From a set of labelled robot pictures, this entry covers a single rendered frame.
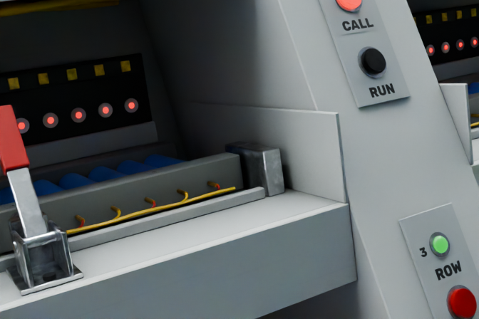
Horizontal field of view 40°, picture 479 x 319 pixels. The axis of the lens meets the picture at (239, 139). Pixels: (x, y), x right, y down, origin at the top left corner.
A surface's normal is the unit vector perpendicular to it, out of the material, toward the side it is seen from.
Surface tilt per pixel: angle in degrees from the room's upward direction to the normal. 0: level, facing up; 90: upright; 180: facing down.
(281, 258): 112
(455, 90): 90
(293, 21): 90
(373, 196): 90
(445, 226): 90
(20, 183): 77
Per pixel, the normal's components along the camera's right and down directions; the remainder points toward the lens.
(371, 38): 0.40, -0.29
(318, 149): -0.87, 0.20
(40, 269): -0.14, -0.98
